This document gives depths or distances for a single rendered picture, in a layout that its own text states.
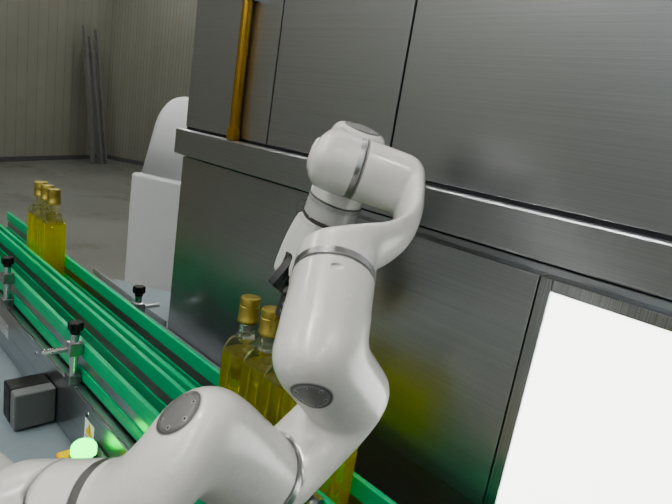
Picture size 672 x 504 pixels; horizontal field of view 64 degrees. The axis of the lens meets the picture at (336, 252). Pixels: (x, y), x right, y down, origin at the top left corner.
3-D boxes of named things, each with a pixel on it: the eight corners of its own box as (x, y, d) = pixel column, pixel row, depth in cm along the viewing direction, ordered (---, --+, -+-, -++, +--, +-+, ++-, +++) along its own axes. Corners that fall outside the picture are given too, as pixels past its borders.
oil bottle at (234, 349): (254, 448, 97) (269, 337, 92) (228, 458, 93) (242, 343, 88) (235, 432, 101) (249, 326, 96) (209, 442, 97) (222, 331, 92)
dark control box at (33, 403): (55, 423, 116) (57, 387, 115) (13, 433, 111) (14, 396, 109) (42, 405, 122) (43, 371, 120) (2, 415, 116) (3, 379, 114)
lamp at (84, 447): (101, 458, 96) (102, 443, 96) (74, 467, 93) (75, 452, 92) (91, 445, 99) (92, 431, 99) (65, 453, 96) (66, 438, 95)
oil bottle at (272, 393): (294, 484, 89) (313, 366, 85) (267, 497, 85) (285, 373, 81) (273, 466, 93) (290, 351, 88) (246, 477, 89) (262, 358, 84)
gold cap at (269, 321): (284, 335, 88) (287, 310, 87) (267, 339, 85) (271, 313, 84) (269, 328, 90) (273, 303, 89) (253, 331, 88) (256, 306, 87)
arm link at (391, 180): (283, 290, 57) (317, 161, 71) (397, 325, 59) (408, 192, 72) (303, 242, 51) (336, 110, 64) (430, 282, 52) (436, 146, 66)
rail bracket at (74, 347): (83, 386, 109) (87, 324, 106) (43, 395, 104) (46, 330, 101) (76, 378, 112) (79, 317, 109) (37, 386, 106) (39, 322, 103)
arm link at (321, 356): (211, 269, 56) (275, 345, 66) (131, 478, 42) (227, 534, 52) (358, 247, 50) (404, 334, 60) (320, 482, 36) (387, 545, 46)
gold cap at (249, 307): (253, 327, 90) (256, 302, 89) (233, 322, 90) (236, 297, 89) (261, 320, 93) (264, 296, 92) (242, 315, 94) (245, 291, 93)
